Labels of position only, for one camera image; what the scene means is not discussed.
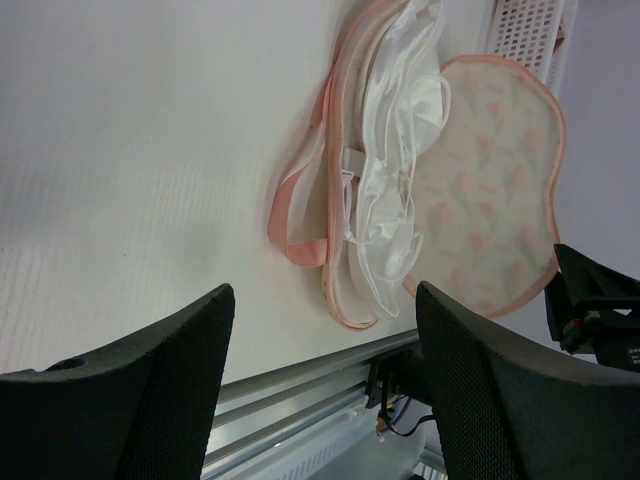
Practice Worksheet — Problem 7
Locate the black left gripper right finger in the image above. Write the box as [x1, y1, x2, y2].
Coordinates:
[416, 282, 639, 479]

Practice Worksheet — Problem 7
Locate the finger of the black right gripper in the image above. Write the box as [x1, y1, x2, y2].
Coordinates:
[554, 244, 639, 305]

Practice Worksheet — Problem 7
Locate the tulip print bra laundry bag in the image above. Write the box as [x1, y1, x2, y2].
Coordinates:
[267, 11, 566, 330]

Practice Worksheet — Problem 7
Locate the white plastic basket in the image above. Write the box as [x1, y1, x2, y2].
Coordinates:
[476, 0, 579, 96]

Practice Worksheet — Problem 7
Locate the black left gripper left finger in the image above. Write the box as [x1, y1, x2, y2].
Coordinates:
[1, 284, 235, 479]

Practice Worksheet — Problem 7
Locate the aluminium front rail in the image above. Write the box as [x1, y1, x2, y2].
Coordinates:
[203, 330, 418, 475]

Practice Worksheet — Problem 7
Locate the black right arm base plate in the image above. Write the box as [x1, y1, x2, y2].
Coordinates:
[365, 342, 432, 409]

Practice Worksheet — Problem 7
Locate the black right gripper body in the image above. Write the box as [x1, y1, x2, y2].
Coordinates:
[544, 284, 639, 372]

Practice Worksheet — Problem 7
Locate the white satin bra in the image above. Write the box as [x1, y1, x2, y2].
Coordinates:
[326, 1, 451, 329]

